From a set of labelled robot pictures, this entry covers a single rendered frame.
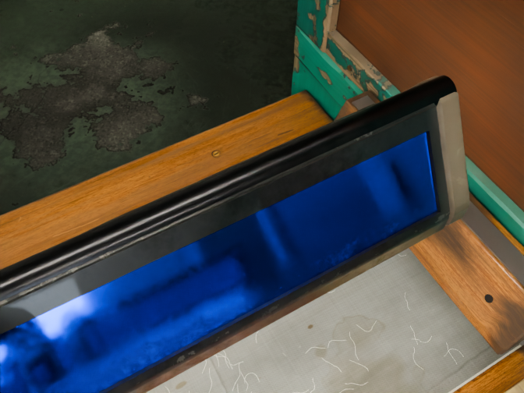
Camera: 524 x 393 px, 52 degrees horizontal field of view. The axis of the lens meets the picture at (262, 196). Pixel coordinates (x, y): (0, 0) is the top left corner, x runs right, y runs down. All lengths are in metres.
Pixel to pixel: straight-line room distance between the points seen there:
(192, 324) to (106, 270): 0.05
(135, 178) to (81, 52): 1.47
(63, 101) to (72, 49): 0.27
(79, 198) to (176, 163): 0.12
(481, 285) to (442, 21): 0.25
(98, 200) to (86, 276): 0.45
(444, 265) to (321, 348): 0.15
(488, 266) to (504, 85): 0.16
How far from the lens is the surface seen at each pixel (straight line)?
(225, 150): 0.68
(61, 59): 2.10
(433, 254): 0.57
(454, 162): 0.28
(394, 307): 0.62
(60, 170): 1.74
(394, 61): 0.61
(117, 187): 0.67
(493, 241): 0.54
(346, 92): 0.68
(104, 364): 0.24
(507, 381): 0.59
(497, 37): 0.50
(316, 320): 0.59
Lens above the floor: 1.29
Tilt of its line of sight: 55 degrees down
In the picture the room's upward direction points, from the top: 1 degrees clockwise
